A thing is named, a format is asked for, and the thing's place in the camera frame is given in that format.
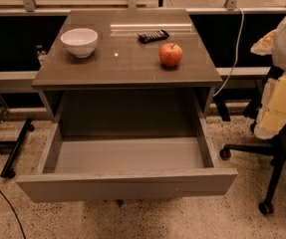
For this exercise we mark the black remote control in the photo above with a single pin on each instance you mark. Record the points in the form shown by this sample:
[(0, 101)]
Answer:
[(153, 36)]

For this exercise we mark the red apple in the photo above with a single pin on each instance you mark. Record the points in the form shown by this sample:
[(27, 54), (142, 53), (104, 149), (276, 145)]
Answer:
[(170, 54)]

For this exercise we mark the black wheeled table leg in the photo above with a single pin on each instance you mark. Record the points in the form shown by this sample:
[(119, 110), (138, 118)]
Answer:
[(8, 170)]

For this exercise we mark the grey drawer cabinet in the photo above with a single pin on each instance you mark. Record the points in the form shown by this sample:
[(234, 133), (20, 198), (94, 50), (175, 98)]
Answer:
[(122, 61)]

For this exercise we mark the open grey top drawer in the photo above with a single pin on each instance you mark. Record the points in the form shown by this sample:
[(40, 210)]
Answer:
[(126, 145)]

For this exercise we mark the black office chair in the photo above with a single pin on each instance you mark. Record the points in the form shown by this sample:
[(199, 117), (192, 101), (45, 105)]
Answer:
[(275, 147)]

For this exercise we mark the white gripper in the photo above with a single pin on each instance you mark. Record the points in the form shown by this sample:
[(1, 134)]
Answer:
[(272, 113)]

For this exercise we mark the white ceramic bowl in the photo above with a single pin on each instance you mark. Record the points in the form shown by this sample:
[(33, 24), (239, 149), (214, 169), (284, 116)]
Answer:
[(80, 42)]

